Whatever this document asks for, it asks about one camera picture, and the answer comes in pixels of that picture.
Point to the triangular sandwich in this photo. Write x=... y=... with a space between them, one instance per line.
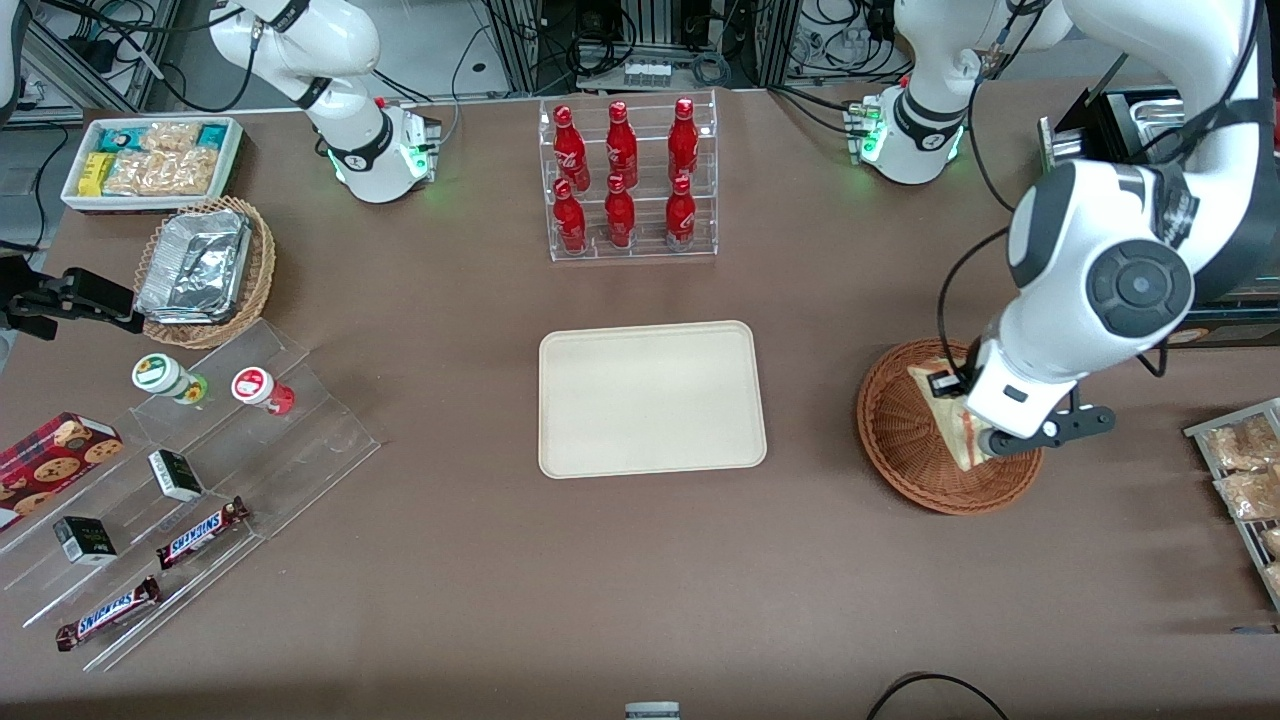
x=955 y=430

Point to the silver foil container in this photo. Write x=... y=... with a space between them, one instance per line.
x=195 y=265

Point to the Snickers chocolate bar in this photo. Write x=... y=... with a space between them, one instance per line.
x=200 y=533
x=108 y=613

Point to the clear bag of nuts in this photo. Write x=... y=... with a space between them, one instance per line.
x=170 y=135
x=135 y=174
x=190 y=170

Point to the red capped small bottle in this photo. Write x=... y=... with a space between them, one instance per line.
x=255 y=385

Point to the teal snack packet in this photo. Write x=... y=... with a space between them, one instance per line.
x=117 y=138
x=212 y=135

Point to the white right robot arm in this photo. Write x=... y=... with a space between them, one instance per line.
x=340 y=50

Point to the clear bag of crackers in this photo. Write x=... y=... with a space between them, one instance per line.
x=1250 y=493
x=1274 y=578
x=1240 y=445
x=1272 y=540

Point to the yellow snack packet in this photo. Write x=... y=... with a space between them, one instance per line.
x=95 y=172

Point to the round brown wicker basket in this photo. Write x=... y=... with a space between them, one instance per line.
x=900 y=450

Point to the white rectangular snack bin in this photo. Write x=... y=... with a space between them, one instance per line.
x=120 y=203

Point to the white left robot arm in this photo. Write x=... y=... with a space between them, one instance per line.
x=1085 y=215

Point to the small black box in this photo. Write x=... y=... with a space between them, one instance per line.
x=175 y=475
x=85 y=540

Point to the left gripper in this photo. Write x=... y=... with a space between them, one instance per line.
x=962 y=383

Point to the red plaid cookie box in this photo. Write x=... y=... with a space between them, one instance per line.
x=50 y=465

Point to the clear acrylic bottle rack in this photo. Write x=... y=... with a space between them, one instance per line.
x=650 y=215

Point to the black hot food warmer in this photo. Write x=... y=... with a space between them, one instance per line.
x=1110 y=125

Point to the white power strip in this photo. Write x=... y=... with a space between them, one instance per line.
x=648 y=72

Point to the oval light wicker basket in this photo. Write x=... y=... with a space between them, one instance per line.
x=255 y=290

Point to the red cola bottle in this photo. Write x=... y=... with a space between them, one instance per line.
x=680 y=213
x=683 y=140
x=619 y=215
x=621 y=145
x=570 y=150
x=570 y=222

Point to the small grey device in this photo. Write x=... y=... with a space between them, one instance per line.
x=652 y=712

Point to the green capped small bottle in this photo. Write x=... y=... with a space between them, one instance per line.
x=160 y=373

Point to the clear acrylic stepped stand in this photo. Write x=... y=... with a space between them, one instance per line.
x=320 y=440

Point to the cream plastic tray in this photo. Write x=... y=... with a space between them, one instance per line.
x=640 y=400

